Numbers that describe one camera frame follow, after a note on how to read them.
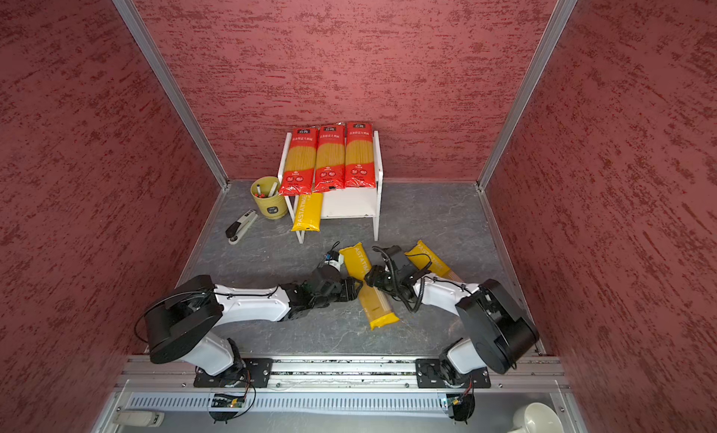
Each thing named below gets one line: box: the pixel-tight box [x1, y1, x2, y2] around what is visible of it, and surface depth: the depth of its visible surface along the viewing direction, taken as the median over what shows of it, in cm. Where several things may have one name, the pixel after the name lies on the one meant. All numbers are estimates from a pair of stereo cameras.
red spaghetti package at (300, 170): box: [278, 126, 319, 196], surface depth 79 cm
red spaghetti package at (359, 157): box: [344, 121, 376, 189], surface depth 81 cm
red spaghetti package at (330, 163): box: [312, 124, 347, 193], surface depth 80 cm
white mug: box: [509, 402, 565, 433], surface depth 63 cm
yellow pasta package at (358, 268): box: [338, 241, 400, 332], surface depth 87 cm
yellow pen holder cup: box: [250, 175, 288, 221], surface depth 103 cm
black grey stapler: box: [224, 209, 258, 246], surface depth 105 cm
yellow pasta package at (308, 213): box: [291, 192, 324, 233], surface depth 89 cm
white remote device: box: [112, 410, 166, 429], surface depth 67 cm
